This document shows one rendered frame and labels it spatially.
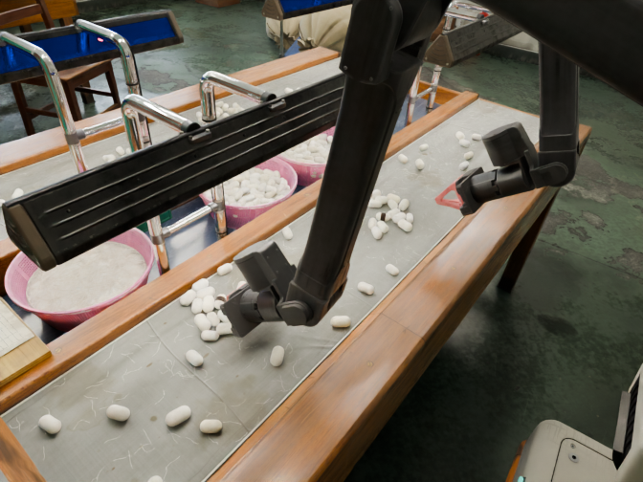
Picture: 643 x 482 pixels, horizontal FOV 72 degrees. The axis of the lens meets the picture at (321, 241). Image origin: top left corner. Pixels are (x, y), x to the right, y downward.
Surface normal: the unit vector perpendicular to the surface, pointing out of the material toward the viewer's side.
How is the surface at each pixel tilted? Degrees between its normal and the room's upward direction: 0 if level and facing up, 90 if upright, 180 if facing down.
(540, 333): 0
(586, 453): 0
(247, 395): 0
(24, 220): 58
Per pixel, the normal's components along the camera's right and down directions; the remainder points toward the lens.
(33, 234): 0.69, -0.04
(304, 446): 0.06, -0.77
